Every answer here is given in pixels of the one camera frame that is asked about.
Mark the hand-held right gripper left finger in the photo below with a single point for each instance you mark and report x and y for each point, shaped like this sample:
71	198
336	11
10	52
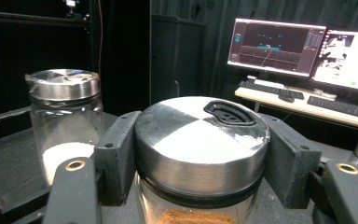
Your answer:
116	161

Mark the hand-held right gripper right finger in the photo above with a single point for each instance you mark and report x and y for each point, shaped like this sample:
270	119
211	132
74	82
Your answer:
292	168

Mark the glass jar with white powder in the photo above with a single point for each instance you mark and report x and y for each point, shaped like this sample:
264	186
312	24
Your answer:
65	121

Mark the glass jar with brown powder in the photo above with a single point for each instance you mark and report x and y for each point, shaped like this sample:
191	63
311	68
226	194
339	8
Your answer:
199	146

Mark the black two-tier shelf rack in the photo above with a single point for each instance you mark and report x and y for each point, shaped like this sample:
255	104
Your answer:
9	161

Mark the black computer mouse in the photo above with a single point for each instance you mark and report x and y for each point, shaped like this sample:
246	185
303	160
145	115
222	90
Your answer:
286	98

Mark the black keyboard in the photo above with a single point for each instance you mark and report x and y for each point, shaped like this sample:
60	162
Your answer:
270	89
345	107

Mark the black cabinet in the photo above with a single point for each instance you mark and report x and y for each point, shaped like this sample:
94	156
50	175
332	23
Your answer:
177	62

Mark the monitor with white screen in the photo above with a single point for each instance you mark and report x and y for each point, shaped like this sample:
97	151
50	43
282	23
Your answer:
351	65

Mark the monitor with dark screen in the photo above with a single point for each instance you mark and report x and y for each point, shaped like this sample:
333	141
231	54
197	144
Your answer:
273	46

